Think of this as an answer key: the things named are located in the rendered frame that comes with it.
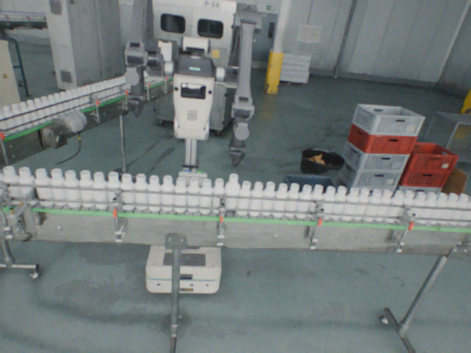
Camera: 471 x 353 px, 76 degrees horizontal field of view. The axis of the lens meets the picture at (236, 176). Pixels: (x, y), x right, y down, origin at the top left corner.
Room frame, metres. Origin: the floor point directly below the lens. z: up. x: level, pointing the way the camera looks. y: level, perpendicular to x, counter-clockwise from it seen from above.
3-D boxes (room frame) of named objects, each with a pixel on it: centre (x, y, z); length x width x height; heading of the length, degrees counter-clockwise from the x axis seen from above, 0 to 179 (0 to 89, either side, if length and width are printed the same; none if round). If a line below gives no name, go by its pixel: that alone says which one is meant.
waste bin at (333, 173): (2.94, -0.88, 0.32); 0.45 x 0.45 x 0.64
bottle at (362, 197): (1.29, -0.63, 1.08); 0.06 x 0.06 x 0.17
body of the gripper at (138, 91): (1.28, 0.47, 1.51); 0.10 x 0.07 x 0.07; 8
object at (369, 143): (3.40, -1.61, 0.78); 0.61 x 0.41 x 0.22; 105
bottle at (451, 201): (1.36, -1.10, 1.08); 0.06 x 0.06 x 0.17
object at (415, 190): (3.59, -2.28, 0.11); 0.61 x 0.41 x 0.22; 101
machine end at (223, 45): (5.63, 0.81, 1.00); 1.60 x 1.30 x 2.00; 170
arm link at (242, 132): (1.17, 0.01, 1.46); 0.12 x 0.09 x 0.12; 8
